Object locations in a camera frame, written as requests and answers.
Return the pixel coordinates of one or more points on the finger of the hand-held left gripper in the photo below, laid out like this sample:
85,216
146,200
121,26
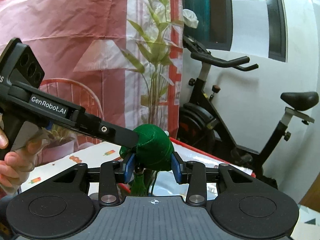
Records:
112,132

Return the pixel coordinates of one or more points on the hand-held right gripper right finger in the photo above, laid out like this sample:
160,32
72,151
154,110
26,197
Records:
176,167

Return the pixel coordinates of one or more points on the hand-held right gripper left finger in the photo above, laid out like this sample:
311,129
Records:
129,167

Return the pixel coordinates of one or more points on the green fabric ball with tassel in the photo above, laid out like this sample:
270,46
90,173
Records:
152,147

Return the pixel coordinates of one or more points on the person's left hand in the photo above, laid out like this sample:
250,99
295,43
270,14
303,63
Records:
17,165

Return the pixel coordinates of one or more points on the printed tablecloth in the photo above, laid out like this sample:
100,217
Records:
87,155

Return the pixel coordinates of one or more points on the black exercise bike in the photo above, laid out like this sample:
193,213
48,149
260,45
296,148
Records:
225,130

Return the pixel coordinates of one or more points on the pink printed backdrop cloth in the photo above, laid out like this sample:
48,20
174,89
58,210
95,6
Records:
75,30

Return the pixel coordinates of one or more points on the white plastic bag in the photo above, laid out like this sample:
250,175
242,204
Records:
191,17

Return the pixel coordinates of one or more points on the teal window curtain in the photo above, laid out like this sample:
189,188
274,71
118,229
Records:
197,7

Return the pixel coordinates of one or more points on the white paper sheet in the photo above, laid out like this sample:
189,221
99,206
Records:
250,27

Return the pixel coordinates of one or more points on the dark framed window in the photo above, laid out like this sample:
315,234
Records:
220,10

